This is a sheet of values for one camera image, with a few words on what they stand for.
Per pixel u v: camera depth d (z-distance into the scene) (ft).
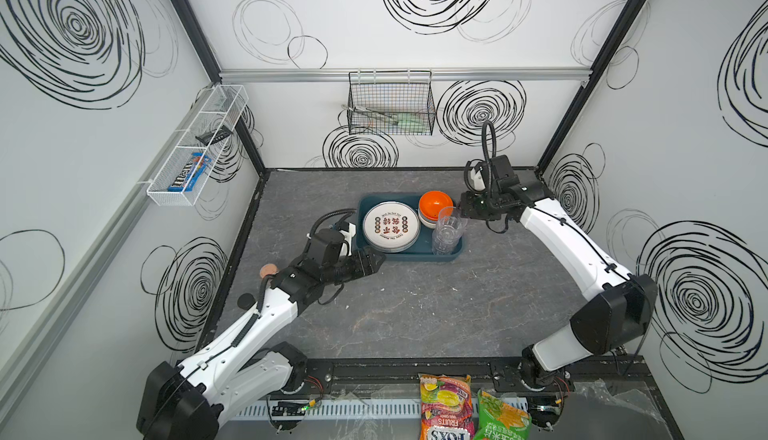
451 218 2.92
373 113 2.79
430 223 3.09
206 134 2.53
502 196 1.86
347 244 2.03
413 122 2.85
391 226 3.26
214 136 2.47
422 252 3.16
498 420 2.14
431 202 3.25
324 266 1.91
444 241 2.89
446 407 2.22
